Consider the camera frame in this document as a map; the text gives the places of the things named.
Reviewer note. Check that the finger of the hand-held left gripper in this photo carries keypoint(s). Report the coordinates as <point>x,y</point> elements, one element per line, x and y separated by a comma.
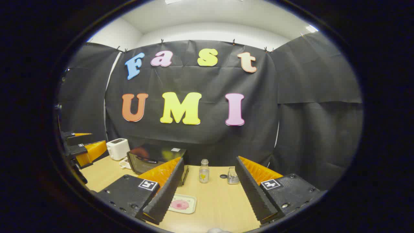
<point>92,152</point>
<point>79,139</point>

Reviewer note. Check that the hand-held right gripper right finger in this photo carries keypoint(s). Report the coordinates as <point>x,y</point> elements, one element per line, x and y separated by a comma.
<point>252,194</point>

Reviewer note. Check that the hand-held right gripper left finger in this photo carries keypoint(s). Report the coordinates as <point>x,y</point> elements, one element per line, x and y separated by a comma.
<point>166,194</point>

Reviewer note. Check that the pink ham slice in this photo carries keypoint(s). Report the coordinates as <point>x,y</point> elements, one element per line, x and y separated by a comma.
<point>179,205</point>

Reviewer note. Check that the cream square plate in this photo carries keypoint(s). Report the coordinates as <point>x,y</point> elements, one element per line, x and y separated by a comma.
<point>190,200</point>

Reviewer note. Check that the black electric oven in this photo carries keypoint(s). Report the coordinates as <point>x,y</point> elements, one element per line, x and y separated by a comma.
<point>152,157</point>

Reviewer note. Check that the white toaster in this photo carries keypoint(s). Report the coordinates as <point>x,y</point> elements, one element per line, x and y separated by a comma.
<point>117,149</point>

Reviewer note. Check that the white divided bean dish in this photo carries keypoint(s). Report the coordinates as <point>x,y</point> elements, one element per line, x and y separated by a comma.
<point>124,163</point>

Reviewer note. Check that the clear glass bottle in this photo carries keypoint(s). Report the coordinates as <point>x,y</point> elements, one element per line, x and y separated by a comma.
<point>204,174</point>

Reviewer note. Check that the black backdrop cloth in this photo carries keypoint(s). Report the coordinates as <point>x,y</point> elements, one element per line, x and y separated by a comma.
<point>207,81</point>

